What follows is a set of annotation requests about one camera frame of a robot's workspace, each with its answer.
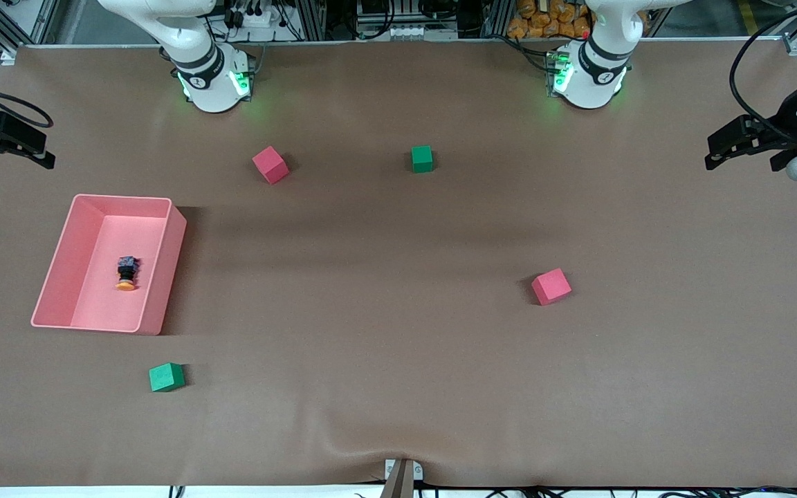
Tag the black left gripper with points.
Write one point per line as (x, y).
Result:
(789, 116)

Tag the orange capped black push button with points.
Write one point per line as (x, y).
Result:
(126, 271)

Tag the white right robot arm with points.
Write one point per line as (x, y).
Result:
(212, 83)

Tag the pink plastic bin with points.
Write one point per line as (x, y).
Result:
(94, 290)

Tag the pink foam cube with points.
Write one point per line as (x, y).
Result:
(270, 164)
(551, 286)

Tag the orange packaged goods pile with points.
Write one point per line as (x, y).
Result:
(544, 19)

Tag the green foam cube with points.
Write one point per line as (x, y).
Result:
(166, 377)
(422, 158)

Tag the white power strip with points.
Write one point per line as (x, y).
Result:
(252, 17)

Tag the white connector block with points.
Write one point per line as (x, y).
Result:
(410, 31)

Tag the brown table mat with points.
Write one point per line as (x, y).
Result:
(398, 360)

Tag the metal table clamp bracket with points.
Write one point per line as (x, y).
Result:
(402, 474)

